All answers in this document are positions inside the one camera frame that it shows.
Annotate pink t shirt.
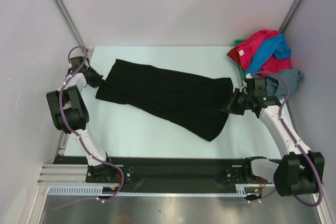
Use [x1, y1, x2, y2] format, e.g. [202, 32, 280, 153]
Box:
[227, 29, 291, 77]

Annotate blue t shirt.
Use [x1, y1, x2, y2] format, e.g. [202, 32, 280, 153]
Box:
[245, 34, 291, 76]

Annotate grey t shirt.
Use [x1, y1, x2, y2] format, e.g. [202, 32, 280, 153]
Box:
[266, 69, 304, 100]

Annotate aluminium frame rail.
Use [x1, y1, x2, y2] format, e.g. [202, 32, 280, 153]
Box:
[37, 164, 87, 185]

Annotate black t shirt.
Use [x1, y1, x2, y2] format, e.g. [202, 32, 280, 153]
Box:
[96, 59, 233, 142]

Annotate white slotted cable duct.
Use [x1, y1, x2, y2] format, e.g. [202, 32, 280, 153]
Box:
[48, 185, 260, 197]

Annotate right aluminium corner post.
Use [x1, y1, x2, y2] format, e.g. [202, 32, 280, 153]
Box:
[279, 0, 303, 34]

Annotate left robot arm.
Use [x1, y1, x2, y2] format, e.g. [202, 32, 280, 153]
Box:
[46, 57, 116, 182]

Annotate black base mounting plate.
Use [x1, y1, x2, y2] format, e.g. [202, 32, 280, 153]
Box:
[54, 155, 281, 195]

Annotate green plastic bin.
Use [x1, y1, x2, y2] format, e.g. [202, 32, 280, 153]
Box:
[234, 39, 245, 82]

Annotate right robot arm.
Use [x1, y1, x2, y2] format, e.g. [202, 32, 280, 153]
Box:
[222, 74, 325, 197]

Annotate left aluminium corner post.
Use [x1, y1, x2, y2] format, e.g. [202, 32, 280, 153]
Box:
[53, 0, 86, 48]

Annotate aluminium corner post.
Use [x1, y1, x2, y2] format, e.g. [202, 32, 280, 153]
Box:
[279, 0, 303, 34]
[53, 0, 86, 48]

